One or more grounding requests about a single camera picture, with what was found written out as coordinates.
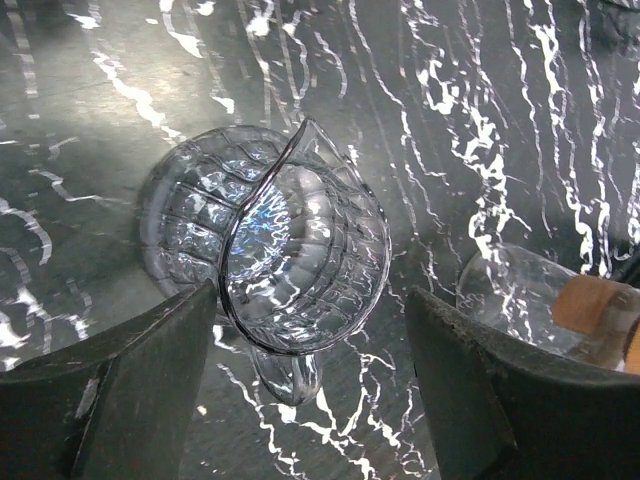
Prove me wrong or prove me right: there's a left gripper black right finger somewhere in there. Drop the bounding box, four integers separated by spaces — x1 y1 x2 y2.
405 288 639 479

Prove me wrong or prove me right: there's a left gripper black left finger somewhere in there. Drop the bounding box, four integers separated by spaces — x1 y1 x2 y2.
1 281 217 479

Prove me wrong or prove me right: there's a glass carafe with brown band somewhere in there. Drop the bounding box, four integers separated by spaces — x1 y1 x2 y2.
456 243 639 375

